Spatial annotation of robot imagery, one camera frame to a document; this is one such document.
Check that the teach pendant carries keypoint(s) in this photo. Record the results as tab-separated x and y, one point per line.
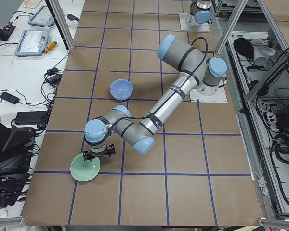
42	17
32	43

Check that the blue bowl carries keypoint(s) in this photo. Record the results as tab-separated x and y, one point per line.
121	89

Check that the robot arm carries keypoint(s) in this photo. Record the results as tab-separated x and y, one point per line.
195	71
199	12

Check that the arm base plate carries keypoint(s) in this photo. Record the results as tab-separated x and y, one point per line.
188	24
209	95

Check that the gold metal cylinder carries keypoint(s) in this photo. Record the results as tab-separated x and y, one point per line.
50	47

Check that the green bowl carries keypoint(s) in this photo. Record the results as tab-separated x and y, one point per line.
81	172

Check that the far teach pendant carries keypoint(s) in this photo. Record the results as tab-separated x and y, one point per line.
42	17

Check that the black smartphone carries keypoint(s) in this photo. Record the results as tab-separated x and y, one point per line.
9	98

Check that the aluminium frame post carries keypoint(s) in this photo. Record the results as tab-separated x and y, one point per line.
59	19

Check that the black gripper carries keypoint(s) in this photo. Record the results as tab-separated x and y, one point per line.
95	157

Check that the black power adapter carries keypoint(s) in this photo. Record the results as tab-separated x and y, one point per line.
72	17

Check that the near teach pendant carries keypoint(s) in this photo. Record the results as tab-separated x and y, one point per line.
32	43

